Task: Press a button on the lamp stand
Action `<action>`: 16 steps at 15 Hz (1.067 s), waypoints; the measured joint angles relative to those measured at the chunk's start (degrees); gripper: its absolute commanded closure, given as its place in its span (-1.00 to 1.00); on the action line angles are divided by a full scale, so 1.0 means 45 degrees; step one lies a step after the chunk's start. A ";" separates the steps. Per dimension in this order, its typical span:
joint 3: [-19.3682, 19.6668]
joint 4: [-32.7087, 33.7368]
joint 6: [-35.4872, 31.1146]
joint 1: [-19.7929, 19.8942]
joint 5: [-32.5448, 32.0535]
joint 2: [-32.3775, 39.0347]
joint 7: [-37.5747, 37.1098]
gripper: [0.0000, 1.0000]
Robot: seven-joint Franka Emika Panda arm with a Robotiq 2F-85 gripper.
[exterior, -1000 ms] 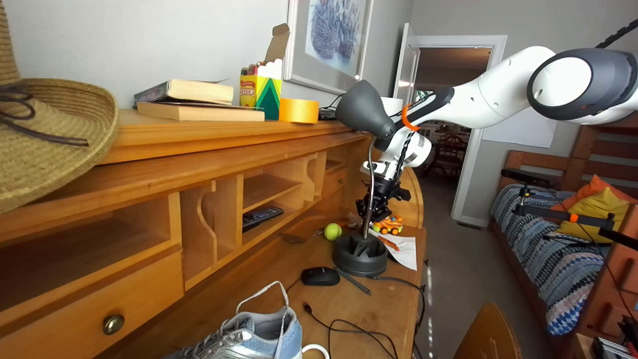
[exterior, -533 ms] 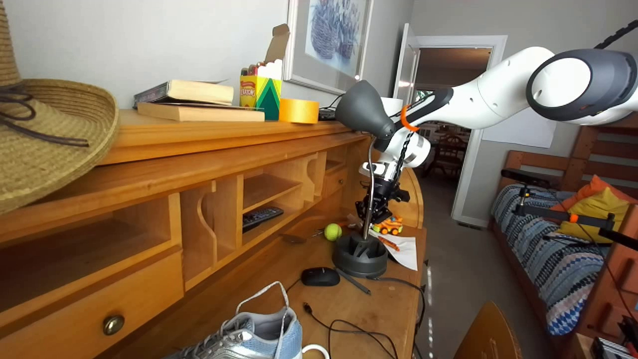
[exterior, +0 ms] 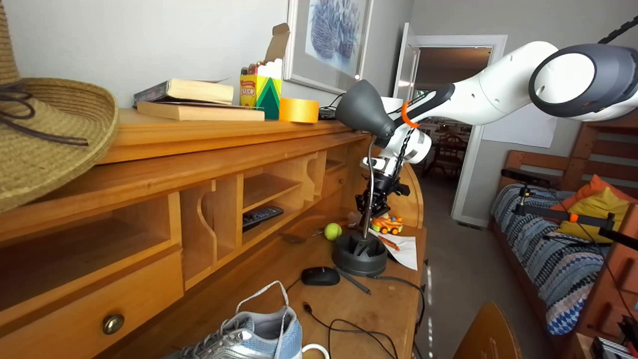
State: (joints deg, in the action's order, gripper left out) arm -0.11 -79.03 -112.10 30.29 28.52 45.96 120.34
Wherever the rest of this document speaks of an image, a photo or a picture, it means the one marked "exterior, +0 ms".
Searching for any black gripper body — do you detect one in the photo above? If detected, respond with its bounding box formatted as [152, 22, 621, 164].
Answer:
[356, 142, 412, 218]

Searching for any grey gooseneck desk lamp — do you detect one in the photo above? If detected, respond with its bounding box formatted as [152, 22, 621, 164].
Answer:
[334, 80, 396, 276]

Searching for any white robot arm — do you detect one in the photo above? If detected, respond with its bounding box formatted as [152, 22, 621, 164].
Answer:
[340, 40, 638, 218]

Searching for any white paper sheet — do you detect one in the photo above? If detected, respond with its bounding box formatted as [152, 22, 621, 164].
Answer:
[376, 232, 420, 272]

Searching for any yellow-green tennis ball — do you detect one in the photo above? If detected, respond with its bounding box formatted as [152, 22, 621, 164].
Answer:
[324, 224, 344, 242]

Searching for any black pen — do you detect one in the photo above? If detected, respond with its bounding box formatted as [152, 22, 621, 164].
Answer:
[340, 272, 372, 296]

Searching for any yellow tape roll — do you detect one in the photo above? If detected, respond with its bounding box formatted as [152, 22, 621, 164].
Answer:
[280, 98, 320, 124]

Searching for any black computer mouse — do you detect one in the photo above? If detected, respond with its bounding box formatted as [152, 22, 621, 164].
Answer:
[302, 268, 342, 286]

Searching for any black remote control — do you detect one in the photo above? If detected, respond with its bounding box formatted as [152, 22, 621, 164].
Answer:
[244, 206, 284, 230]

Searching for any framed blue picture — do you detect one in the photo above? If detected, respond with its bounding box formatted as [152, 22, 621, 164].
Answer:
[284, 0, 374, 94]

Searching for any yellow green crayon box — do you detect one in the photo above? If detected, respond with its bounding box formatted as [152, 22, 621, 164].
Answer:
[240, 22, 290, 120]

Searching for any bed with striped blanket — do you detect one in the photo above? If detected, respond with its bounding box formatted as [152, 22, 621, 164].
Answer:
[489, 150, 638, 341]

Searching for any wooden chair back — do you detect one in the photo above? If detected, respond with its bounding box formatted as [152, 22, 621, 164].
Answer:
[453, 301, 523, 359]

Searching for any grey blue sneaker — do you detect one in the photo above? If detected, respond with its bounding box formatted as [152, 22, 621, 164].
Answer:
[166, 280, 332, 359]

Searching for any beige top book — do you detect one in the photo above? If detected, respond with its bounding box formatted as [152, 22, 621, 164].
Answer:
[134, 78, 236, 104]

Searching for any wooden roll-top desk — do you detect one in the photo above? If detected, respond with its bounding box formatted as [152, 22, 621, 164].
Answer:
[0, 112, 420, 359]

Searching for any orange pillow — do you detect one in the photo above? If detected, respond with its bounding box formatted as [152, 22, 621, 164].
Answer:
[553, 176, 637, 212]

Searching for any tan bottom book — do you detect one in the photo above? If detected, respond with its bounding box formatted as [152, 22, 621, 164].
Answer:
[136, 102, 266, 122]

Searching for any yellow pillow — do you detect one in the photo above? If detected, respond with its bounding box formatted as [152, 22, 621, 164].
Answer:
[561, 190, 631, 244]

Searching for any brass drawer knob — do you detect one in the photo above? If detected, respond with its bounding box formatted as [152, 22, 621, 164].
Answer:
[103, 313, 126, 335]

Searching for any straw sun hat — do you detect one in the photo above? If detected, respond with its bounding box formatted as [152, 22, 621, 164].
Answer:
[0, 2, 118, 214]

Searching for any black usb cable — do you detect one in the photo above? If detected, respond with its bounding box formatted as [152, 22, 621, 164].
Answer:
[302, 272, 428, 359]

